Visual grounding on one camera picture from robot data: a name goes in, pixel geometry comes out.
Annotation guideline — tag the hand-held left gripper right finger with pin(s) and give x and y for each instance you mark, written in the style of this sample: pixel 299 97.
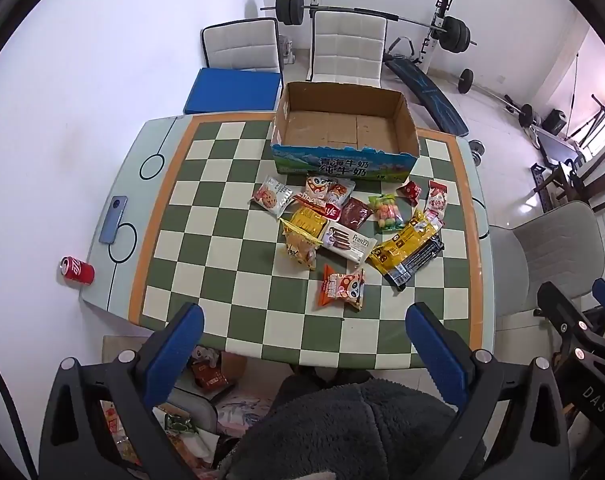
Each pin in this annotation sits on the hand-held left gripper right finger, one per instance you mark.
pixel 435 350

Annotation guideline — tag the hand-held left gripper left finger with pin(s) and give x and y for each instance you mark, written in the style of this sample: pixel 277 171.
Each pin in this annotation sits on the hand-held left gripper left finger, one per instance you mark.
pixel 175 355

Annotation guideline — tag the dark red snack packet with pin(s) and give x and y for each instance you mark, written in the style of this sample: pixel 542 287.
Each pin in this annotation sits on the dark red snack packet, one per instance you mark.
pixel 355 212

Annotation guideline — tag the printed cardboard box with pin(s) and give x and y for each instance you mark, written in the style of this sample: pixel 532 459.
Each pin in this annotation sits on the printed cardboard box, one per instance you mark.
pixel 332 165

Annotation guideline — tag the red floor snack packet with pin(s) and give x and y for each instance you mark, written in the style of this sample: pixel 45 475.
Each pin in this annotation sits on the red floor snack packet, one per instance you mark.
pixel 210 376

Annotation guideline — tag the grey shell chair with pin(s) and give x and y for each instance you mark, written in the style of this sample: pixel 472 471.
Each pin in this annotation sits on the grey shell chair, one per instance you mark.
pixel 557 245

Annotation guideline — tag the black snack packet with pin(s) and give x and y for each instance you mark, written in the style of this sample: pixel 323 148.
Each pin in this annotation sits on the black snack packet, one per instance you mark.
pixel 417 262

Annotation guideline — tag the large yellow snack packet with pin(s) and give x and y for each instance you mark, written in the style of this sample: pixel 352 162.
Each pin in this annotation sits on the large yellow snack packet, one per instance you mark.
pixel 402 247

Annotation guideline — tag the orange panda snack packet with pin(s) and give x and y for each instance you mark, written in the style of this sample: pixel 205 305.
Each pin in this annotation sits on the orange panda snack packet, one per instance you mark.
pixel 342 287

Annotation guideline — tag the grey fleece clothing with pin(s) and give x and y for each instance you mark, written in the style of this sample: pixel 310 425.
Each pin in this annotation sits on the grey fleece clothing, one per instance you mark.
pixel 342 435

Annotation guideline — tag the red soda can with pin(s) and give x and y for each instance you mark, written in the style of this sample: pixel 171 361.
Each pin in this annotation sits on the red soda can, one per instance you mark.
pixel 77 270

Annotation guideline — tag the small red white snack packet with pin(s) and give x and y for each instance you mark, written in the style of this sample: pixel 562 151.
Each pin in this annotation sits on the small red white snack packet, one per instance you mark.
pixel 433 220

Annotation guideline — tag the white wafer packet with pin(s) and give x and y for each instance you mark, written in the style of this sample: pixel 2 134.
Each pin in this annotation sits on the white wafer packet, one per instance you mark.
pixel 347 244

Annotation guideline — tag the colourful candy bag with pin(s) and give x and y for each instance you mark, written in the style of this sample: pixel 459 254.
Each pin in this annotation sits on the colourful candy bag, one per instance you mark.
pixel 386 212

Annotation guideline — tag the blue-grey smartphone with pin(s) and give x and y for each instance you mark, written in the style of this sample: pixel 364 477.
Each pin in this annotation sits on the blue-grey smartphone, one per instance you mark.
pixel 113 220

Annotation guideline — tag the tall red white snack packet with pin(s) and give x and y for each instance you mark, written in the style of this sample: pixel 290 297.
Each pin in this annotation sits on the tall red white snack packet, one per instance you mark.
pixel 438 197

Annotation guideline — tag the yellow chips bag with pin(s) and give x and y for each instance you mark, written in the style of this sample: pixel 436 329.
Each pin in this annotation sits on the yellow chips bag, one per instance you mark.
pixel 300 250

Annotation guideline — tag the black box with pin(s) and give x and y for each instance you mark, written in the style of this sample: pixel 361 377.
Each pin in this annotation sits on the black box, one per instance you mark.
pixel 554 122

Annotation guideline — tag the silver packet with red label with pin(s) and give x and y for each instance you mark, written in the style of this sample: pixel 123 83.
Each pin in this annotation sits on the silver packet with red label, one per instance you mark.
pixel 322 209

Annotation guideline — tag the red and white snack packet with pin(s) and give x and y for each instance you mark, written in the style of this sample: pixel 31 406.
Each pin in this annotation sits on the red and white snack packet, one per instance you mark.
pixel 341 192

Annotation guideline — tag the black dumbbell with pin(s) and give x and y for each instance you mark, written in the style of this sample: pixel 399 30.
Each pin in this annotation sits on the black dumbbell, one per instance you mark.
pixel 476 152

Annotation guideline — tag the white cookie packet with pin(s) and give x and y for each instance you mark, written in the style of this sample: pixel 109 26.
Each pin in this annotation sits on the white cookie packet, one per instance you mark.
pixel 271 194

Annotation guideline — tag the white panda snack packet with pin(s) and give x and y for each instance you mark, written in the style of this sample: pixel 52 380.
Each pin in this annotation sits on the white panda snack packet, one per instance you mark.
pixel 318 187

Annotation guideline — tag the small barbell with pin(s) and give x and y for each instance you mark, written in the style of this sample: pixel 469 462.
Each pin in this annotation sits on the small barbell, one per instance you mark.
pixel 465 80

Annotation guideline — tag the black sit-up bench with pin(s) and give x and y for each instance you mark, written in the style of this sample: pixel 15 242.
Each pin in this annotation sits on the black sit-up bench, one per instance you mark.
pixel 432 95

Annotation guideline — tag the white padded chair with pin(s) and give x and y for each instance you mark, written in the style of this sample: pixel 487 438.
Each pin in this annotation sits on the white padded chair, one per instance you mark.
pixel 347 45
pixel 242 45

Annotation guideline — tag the barbell with black plates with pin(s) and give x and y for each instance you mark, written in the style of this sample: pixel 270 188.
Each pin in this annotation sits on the barbell with black plates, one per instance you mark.
pixel 290 7

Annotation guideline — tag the dark exercise machine frame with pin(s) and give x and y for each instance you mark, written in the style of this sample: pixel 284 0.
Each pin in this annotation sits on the dark exercise machine frame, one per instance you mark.
pixel 582 180

